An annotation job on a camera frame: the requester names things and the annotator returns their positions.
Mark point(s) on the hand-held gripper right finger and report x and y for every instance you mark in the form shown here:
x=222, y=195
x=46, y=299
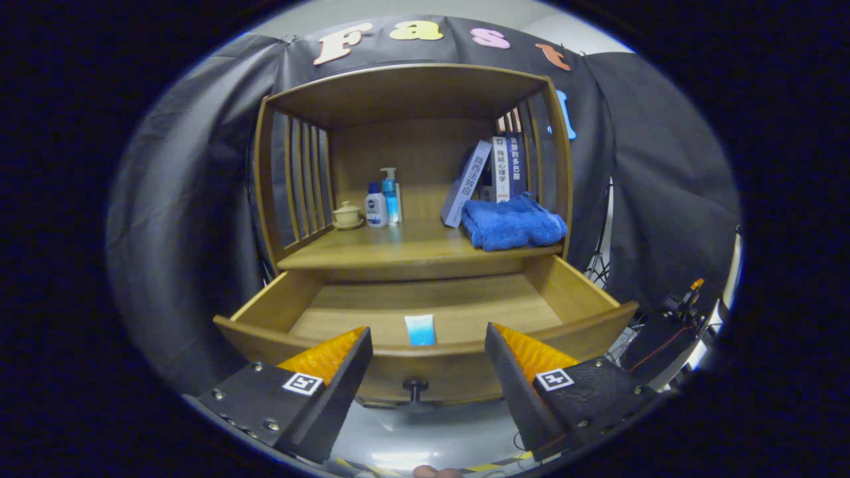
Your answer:
x=514, y=392

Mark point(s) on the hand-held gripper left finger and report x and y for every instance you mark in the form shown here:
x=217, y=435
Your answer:
x=342, y=392

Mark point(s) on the blue cosmetic tube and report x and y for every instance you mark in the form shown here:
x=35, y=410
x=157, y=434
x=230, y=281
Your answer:
x=420, y=330

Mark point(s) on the wooden drawer with black knob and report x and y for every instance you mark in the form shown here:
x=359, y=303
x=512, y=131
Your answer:
x=458, y=299

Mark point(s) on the wooden countertop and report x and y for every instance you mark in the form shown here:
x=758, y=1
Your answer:
x=398, y=245

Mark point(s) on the wooden cabinet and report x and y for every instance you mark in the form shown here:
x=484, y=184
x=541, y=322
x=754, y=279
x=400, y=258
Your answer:
x=405, y=93

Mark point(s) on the black equipment with orange clamp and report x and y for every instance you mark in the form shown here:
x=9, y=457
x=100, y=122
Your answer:
x=654, y=345

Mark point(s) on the black light stand tripod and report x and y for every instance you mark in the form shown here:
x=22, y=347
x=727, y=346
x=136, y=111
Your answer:
x=599, y=269

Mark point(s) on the blue folded towel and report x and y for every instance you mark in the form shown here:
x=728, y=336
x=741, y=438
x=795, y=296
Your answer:
x=511, y=222

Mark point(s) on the cream lidded teacup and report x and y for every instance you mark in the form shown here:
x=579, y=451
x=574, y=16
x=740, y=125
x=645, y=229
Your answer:
x=346, y=215

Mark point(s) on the white lotion bottle blue cap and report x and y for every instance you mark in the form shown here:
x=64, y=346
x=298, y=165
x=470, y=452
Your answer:
x=376, y=211

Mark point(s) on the blue pump bottle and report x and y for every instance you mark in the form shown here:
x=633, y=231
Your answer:
x=390, y=202

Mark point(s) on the slim white tube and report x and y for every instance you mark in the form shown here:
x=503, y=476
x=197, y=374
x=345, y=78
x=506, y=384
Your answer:
x=400, y=202

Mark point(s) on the grey leaning book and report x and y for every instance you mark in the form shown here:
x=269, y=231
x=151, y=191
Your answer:
x=465, y=182

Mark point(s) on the white spine book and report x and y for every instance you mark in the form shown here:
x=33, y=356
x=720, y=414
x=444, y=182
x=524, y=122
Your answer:
x=501, y=172

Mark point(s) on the dark blue spine book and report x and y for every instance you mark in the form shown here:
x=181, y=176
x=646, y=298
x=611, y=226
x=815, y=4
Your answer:
x=516, y=162

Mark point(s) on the white panel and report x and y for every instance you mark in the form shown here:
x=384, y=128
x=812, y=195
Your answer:
x=732, y=272

